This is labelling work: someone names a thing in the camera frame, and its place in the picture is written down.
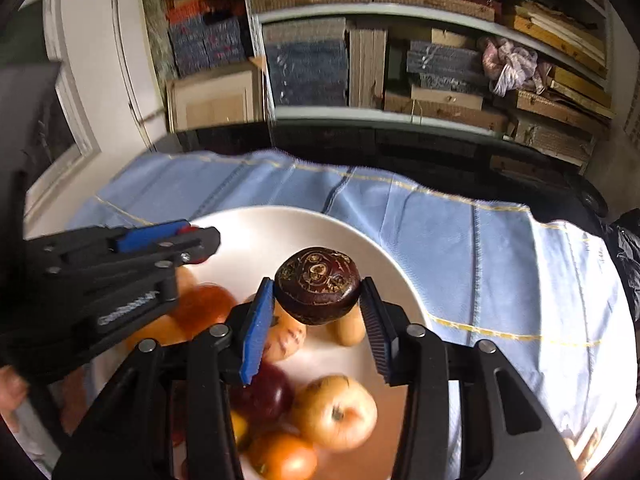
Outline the grey green stone slab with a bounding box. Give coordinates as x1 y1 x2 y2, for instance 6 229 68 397
140 0 178 83

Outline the pale wooden frame panel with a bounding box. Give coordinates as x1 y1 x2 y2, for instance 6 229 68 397
165 60 266 133

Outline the orange patterned box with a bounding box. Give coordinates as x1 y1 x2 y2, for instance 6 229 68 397
165 2 206 23

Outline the person's left hand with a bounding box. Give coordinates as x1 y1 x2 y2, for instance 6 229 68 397
0 365 32 413

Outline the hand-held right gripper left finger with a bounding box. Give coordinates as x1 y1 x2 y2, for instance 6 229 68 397
52 277 275 480

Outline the white plate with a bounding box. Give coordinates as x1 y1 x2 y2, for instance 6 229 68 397
82 206 431 480

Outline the pale upright wooden box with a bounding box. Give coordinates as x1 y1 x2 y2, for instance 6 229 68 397
348 27 388 109

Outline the stack of grey blue boxes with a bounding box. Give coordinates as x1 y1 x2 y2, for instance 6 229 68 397
262 17 349 107

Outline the small pale yellow fruit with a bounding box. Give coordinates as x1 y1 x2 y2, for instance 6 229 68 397
334 305 367 347
172 266 198 297

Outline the orange tangerine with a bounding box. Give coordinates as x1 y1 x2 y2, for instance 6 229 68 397
167 284 240 341

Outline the blue checked tablecloth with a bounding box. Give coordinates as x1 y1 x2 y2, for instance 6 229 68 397
65 149 631 480

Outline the white metal shelf rack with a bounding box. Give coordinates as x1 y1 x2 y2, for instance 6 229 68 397
240 0 616 141

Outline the dark purple round fruit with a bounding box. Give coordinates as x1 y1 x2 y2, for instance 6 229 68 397
274 246 363 326

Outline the black plastic bag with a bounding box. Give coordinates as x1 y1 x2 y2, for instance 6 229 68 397
597 210 640 321

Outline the pale striped apple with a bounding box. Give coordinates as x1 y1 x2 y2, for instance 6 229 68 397
260 305 307 365
290 375 378 453

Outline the pink plastic bag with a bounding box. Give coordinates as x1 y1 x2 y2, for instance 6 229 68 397
480 37 551 97

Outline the yellow orange round fruit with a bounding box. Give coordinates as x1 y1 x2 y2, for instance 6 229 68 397
230 410 250 448
247 432 318 480

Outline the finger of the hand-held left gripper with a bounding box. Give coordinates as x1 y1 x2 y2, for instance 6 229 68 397
47 226 222 305
27 219 193 262

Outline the stack of dark blue boxes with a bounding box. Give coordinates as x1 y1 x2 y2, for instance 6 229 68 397
406 40 488 93

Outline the stack of blue patterned boxes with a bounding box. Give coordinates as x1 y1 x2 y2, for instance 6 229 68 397
167 10 248 78

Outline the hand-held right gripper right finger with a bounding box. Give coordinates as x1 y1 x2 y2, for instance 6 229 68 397
361 276 581 480

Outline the stack of yellow wooden boxes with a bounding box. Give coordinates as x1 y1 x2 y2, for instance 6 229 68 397
502 0 616 121

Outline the white framed window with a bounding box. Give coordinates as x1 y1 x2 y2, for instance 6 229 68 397
0 0 101 221

